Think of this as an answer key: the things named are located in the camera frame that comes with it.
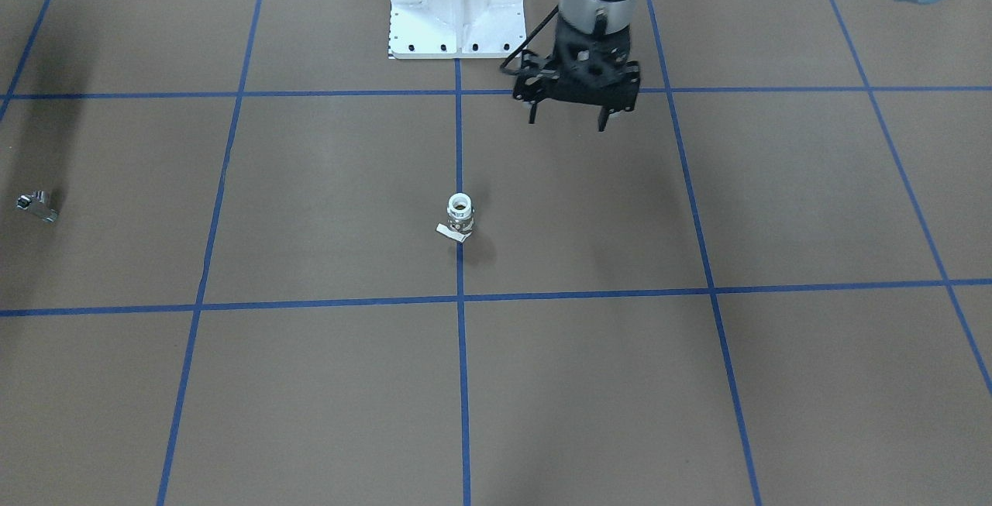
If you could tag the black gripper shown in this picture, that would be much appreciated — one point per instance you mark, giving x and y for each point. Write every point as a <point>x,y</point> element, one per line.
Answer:
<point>529,88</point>

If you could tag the white PPR valve with handle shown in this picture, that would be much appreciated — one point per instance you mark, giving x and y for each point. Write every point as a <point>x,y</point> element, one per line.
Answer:
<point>459,225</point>

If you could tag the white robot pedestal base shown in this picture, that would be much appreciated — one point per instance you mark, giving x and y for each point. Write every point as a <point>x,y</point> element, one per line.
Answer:
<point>455,29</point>

